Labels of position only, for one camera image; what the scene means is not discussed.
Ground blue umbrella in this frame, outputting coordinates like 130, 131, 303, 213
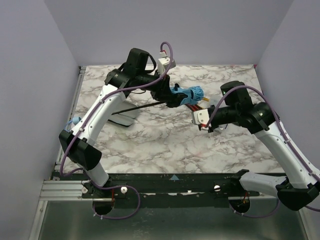
65, 84, 205, 132

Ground black umbrella sleeve case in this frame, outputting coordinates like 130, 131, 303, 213
108, 101, 139, 127

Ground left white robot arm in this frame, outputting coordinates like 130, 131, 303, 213
59, 47, 189, 187

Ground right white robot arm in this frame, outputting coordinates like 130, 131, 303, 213
206, 80, 320, 211

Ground red handled pliers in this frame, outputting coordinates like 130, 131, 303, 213
185, 104, 203, 112

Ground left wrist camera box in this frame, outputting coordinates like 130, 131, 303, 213
157, 56, 176, 75

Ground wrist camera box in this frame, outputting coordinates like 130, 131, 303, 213
191, 108, 214, 133
157, 56, 176, 75

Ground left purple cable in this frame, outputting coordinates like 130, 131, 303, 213
59, 41, 175, 188

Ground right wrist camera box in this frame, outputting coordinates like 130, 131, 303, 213
191, 108, 214, 133

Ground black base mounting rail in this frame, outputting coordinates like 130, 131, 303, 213
82, 173, 259, 209

